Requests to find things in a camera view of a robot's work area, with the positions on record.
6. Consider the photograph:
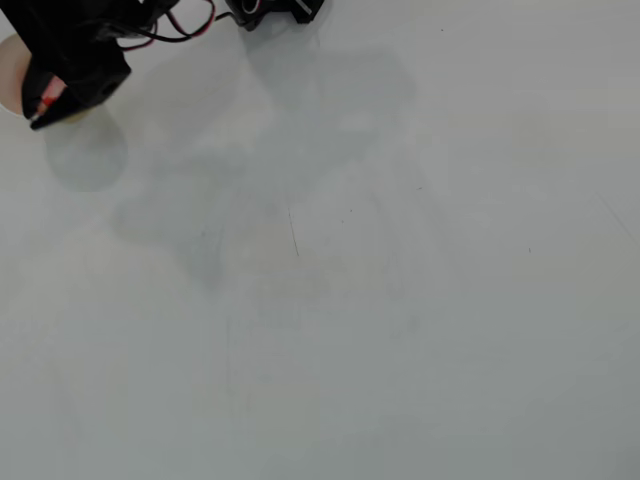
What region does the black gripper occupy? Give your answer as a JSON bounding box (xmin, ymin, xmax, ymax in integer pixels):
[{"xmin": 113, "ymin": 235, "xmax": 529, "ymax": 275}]
[{"xmin": 0, "ymin": 0, "xmax": 151, "ymax": 131}]

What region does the red foam cube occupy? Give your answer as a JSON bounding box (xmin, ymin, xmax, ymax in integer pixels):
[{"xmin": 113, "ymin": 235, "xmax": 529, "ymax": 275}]
[{"xmin": 40, "ymin": 79, "xmax": 69, "ymax": 112}]

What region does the beige paper cup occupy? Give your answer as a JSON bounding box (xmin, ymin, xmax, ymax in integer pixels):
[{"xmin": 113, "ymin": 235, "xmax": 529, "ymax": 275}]
[{"xmin": 0, "ymin": 33, "xmax": 97, "ymax": 125}]

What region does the red and black servo cable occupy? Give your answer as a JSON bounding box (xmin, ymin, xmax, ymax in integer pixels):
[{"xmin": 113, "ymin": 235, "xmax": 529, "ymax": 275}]
[{"xmin": 119, "ymin": 0, "xmax": 236, "ymax": 51}]

